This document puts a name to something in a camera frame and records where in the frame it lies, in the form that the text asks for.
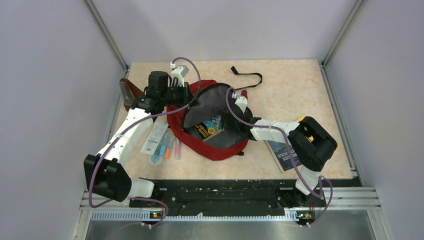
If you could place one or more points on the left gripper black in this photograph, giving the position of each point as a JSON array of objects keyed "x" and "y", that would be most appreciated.
[{"x": 188, "y": 99}]

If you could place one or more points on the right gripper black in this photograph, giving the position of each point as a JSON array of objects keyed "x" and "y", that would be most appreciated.
[{"x": 227, "y": 126}]

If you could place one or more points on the Treehouse paperback book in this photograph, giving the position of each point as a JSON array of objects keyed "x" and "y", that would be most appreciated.
[{"x": 208, "y": 129}]

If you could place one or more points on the red backpack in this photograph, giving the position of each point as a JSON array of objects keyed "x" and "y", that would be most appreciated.
[{"x": 211, "y": 99}]

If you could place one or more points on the blue Nineteen Eighty-Four book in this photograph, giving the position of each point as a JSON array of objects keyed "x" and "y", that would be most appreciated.
[{"x": 280, "y": 153}]

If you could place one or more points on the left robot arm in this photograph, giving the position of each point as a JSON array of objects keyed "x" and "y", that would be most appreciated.
[{"x": 104, "y": 172}]

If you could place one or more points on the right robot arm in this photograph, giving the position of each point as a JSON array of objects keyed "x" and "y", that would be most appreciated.
[{"x": 313, "y": 145}]

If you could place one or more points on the white packaged card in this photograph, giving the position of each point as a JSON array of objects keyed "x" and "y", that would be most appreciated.
[{"x": 154, "y": 137}]

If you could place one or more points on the pink highlighter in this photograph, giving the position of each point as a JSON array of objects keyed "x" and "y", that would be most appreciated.
[{"x": 177, "y": 154}]

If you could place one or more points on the brown leather case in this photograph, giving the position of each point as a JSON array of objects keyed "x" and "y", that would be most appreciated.
[{"x": 129, "y": 92}]

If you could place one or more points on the orange highlighter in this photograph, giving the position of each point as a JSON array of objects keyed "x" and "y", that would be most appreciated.
[{"x": 168, "y": 153}]

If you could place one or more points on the yellow notebook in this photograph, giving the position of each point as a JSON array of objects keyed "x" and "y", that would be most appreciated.
[{"x": 315, "y": 132}]

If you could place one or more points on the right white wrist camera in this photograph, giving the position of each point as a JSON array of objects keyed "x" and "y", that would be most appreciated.
[{"x": 241, "y": 100}]

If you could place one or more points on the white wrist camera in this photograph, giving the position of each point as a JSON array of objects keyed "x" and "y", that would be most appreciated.
[
  {"x": 177, "y": 74},
  {"x": 241, "y": 100}
]

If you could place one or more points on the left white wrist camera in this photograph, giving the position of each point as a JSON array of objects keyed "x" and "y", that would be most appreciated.
[{"x": 177, "y": 74}]

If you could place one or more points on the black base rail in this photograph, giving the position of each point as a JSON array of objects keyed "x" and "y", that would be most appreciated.
[{"x": 232, "y": 198}]

